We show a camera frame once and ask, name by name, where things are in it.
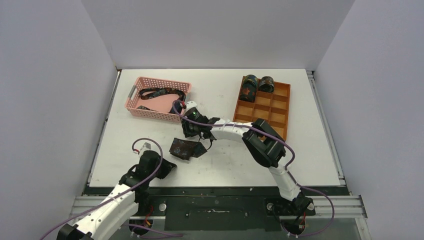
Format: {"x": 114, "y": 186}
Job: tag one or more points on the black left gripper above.
{"x": 167, "y": 169}

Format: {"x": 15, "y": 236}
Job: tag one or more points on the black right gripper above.
{"x": 192, "y": 133}

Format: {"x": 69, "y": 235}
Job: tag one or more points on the brown floral tie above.
{"x": 186, "y": 149}

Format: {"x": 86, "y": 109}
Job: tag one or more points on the wooden compartment tray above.
{"x": 271, "y": 107}

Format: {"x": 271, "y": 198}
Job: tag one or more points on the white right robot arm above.
{"x": 265, "y": 145}

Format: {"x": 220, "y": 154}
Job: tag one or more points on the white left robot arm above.
{"x": 129, "y": 197}

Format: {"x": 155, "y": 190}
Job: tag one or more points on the pink perforated plastic basket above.
{"x": 142, "y": 82}

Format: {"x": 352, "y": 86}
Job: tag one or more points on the dark patterned tie in basket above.
{"x": 163, "y": 100}

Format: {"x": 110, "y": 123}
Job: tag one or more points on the rolled dark floral tie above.
{"x": 248, "y": 88}

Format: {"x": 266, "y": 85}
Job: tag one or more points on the rolled dark grey tie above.
{"x": 266, "y": 84}

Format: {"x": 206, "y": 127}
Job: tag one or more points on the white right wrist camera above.
{"x": 190, "y": 105}

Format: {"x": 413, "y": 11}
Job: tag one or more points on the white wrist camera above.
{"x": 190, "y": 105}
{"x": 145, "y": 147}

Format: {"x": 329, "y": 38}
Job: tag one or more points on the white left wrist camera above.
{"x": 145, "y": 147}

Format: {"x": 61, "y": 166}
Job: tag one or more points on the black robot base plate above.
{"x": 235, "y": 208}

